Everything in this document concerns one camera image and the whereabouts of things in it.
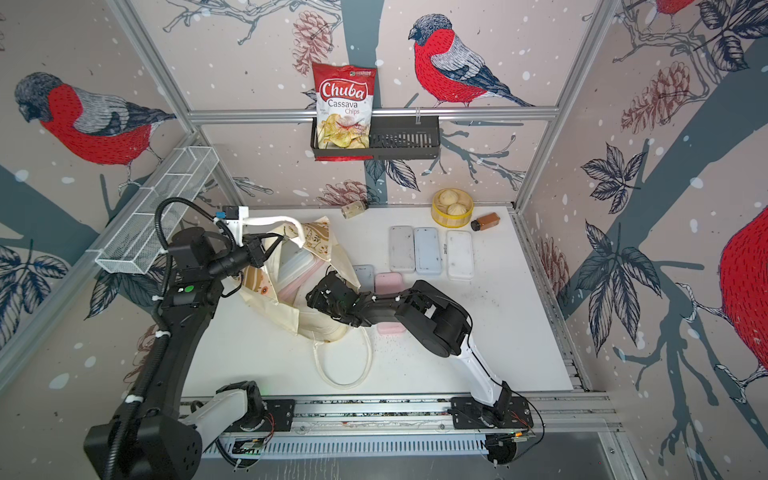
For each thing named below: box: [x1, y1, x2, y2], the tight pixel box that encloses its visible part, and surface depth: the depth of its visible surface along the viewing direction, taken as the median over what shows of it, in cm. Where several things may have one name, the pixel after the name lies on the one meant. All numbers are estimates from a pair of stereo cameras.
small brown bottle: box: [470, 212, 501, 231], surface depth 116 cm
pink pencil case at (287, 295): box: [278, 256, 325, 305], surface depth 95 cm
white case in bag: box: [277, 248, 315, 287], surface depth 93 cm
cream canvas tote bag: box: [235, 215, 372, 387], surface depth 79 cm
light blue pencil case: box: [414, 227, 441, 275], surface depth 106 cm
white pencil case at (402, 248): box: [389, 225, 416, 273], surface depth 106 cm
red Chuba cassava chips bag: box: [312, 62, 377, 162], surface depth 87 cm
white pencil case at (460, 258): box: [447, 230, 474, 281], surface depth 106 cm
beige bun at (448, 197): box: [439, 189, 459, 205], surface depth 120 cm
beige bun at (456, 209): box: [447, 203, 467, 215], surface depth 115 cm
